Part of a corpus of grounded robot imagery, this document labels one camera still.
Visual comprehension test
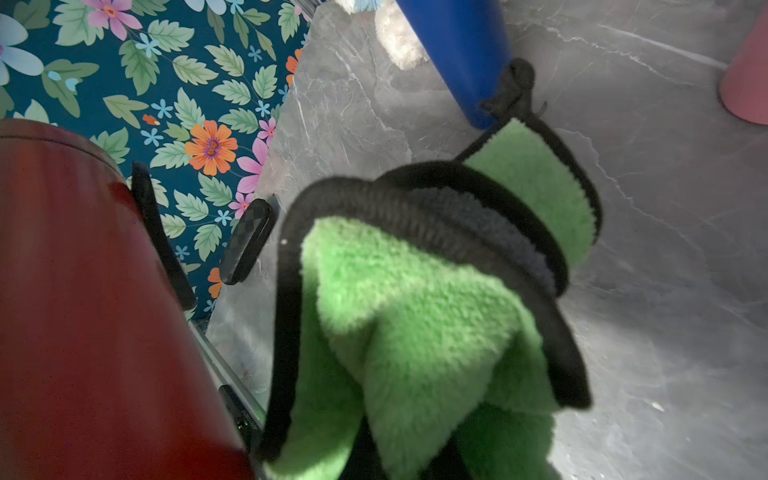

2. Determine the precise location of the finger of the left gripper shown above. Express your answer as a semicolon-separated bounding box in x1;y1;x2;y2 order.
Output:
218;384;262;450

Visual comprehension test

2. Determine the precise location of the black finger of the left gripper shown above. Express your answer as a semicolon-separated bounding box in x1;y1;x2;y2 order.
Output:
130;162;197;311

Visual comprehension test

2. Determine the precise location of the red thermos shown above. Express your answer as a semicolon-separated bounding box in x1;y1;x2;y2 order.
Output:
1;119;253;479

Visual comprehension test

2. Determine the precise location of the green microfiber cloth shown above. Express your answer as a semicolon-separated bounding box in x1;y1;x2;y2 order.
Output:
256;58;602;479

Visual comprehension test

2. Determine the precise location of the dark blue thermos left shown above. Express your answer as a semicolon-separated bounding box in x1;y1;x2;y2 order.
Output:
397;0;513;130

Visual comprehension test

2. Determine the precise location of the pink thermos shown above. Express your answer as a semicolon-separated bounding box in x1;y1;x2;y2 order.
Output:
718;6;767;126

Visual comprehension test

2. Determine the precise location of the black checkered oval pad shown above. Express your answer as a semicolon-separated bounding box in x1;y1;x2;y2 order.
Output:
219;198;277;285

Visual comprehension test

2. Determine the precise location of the white teddy bear plush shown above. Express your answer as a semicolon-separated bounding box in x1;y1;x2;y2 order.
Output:
336;0;429;70

